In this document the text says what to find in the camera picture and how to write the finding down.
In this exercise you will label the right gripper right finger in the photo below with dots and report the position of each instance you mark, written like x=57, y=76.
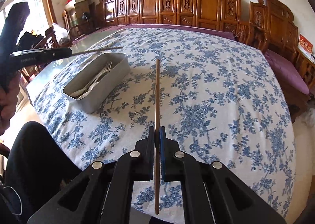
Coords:
x=211, y=192

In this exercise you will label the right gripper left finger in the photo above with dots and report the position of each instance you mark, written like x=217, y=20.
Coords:
x=102, y=193

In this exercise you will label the large white rice spoon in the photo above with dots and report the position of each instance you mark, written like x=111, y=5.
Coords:
x=80, y=91

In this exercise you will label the metal fork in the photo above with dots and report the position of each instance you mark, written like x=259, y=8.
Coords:
x=107, y=66

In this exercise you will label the brown wooden chopstick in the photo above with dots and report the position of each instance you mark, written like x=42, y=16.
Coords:
x=95, y=50
x=157, y=138

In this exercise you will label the person's left hand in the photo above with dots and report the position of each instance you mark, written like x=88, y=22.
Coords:
x=9, y=102

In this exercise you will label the wooden dining chair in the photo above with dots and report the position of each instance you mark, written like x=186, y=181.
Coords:
x=50, y=41

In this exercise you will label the black desk lamp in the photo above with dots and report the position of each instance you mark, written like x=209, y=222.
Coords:
x=87, y=23

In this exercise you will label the grey metal tray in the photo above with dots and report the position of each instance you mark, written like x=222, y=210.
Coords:
x=92, y=101

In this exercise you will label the stacked cardboard boxes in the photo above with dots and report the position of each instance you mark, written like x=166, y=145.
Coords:
x=74, y=11

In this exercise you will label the blue floral tablecloth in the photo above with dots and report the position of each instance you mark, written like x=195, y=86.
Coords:
x=220, y=101

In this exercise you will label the red greeting card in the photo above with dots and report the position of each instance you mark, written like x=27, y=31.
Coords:
x=305, y=45

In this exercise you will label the carved wooden armchair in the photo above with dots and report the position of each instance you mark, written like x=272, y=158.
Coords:
x=271, y=29

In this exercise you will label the long carved wooden sofa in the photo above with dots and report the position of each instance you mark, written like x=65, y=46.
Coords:
x=218, y=15

